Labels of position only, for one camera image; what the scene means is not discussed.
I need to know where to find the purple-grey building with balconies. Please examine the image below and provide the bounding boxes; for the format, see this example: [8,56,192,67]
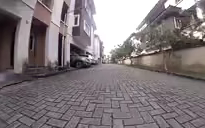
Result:
[69,0,105,65]

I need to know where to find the pale multi-storey building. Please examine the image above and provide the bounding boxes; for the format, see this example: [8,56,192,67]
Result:
[133,0,205,51]

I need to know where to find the trees behind wall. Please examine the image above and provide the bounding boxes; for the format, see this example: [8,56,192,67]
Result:
[109,16,205,66]

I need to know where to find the beige and grey building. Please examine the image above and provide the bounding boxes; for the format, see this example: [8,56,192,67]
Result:
[0,0,76,75]

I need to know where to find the raised grey pavement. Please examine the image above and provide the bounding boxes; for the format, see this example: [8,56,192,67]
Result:
[0,65,83,92]

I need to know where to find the long pale boundary wall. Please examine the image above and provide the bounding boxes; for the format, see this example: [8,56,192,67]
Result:
[118,43,205,81]

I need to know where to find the grey parked car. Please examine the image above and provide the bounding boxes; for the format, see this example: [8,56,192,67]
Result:
[69,51,98,69]

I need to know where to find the grey brick paved road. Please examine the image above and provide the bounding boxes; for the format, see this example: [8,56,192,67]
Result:
[0,63,205,128]

